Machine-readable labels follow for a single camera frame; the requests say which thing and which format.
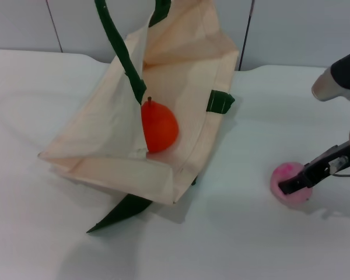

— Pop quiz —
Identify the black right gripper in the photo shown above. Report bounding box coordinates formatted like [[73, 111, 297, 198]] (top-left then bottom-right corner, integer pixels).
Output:
[[277, 142, 350, 196]]

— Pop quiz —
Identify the pink peach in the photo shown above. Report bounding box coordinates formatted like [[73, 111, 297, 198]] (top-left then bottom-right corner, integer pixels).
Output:
[[269, 162, 313, 208]]

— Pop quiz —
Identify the orange fruit with stem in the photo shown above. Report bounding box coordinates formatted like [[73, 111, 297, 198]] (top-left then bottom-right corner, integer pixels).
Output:
[[140, 96, 180, 154]]

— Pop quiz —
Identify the cream handbag with green handles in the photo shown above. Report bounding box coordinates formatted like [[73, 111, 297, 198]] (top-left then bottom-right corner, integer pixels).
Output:
[[37, 0, 240, 234]]

